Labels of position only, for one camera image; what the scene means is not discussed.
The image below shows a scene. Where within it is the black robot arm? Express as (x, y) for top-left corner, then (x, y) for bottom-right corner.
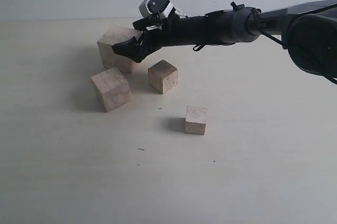
(112, 0), (336, 83)

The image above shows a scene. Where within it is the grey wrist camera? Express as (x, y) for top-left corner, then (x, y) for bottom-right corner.
(138, 0), (185, 21)

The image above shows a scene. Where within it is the smallest wooden cube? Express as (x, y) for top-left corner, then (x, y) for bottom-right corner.
(184, 106), (207, 135)

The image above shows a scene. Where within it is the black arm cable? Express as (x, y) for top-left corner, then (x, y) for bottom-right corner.
(250, 8), (337, 85)

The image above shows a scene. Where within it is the third largest wooden cube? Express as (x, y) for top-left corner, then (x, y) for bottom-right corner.
(148, 60), (178, 94)

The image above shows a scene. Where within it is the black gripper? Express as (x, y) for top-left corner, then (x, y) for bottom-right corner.
(112, 15), (211, 63)

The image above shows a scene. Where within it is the second largest wooden cube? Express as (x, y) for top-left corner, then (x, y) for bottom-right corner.
(91, 67), (131, 113)

